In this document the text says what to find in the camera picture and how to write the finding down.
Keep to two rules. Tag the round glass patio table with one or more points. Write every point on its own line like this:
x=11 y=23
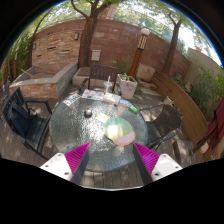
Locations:
x=69 y=128

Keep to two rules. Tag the black metal chair left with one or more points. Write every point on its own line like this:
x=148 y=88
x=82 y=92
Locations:
x=31 y=129

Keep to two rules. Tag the green marker pen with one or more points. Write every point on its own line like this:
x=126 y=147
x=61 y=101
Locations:
x=133 y=109

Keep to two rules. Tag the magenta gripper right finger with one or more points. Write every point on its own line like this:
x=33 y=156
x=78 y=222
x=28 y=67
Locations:
x=146 y=160

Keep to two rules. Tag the grey wall utility box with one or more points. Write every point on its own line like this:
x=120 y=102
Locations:
x=95 y=55

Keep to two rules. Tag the plastic cup with straw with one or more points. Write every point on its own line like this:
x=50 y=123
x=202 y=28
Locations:
x=107 y=85

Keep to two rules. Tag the white square planter pot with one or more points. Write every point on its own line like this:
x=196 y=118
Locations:
x=127 y=86

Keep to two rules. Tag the red folded patio umbrella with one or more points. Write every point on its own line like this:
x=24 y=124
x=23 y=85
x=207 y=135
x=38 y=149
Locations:
x=215 y=130

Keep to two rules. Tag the large tree trunk centre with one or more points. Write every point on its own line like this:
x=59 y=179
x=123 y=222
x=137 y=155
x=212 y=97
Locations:
x=96 y=7

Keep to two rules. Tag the open colourful book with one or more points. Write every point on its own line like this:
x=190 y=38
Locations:
x=101 y=96

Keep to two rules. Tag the stone raised planter box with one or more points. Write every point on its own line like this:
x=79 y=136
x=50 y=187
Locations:
x=51 y=87

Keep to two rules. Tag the wooden garden lamp post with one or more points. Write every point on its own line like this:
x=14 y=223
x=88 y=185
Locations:
x=138 y=54

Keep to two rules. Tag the black white printed sheet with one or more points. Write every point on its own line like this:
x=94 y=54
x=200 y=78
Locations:
x=71 y=99

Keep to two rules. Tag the slim tree trunk right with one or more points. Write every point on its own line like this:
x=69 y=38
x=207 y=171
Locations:
x=173 y=44

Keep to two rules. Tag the brown wooden slat chair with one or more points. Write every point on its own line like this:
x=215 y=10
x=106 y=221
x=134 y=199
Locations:
x=102 y=72

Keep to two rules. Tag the yellow sticky note pad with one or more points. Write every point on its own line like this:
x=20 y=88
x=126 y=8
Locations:
x=102 y=117

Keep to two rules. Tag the black mesh chair right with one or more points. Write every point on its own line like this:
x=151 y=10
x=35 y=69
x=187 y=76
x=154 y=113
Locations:
x=166 y=124

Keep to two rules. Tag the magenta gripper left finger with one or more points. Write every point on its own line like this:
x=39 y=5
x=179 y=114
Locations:
x=77 y=160

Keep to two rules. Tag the curved wooden bench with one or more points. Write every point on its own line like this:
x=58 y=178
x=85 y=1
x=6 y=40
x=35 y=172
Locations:
x=194 y=123

